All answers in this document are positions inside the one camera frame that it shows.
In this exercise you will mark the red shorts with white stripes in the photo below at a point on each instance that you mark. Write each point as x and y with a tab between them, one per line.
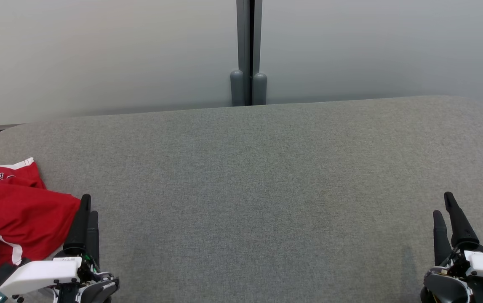
18	219

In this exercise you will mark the dark grey partition post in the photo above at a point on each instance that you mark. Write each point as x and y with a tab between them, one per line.
243	33

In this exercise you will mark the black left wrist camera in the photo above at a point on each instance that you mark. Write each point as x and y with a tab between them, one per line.
2	273

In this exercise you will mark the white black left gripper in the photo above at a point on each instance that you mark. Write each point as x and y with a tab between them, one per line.
39	275

